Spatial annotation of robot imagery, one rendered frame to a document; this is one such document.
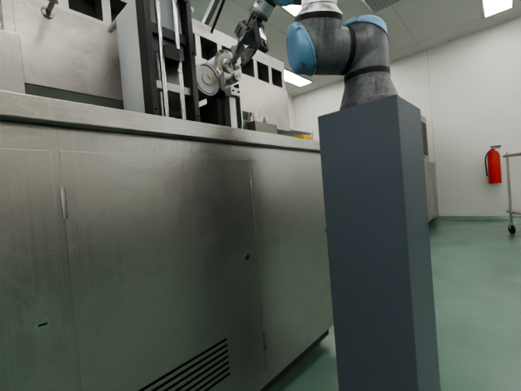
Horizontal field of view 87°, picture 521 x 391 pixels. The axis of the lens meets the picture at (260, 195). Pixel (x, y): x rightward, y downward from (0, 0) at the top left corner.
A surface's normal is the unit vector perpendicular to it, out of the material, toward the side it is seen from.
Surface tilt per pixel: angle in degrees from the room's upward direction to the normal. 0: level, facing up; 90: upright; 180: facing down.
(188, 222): 90
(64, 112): 90
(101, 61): 90
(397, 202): 90
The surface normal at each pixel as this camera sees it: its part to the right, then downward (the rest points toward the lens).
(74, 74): 0.74, -0.05
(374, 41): 0.20, 0.01
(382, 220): -0.69, 0.07
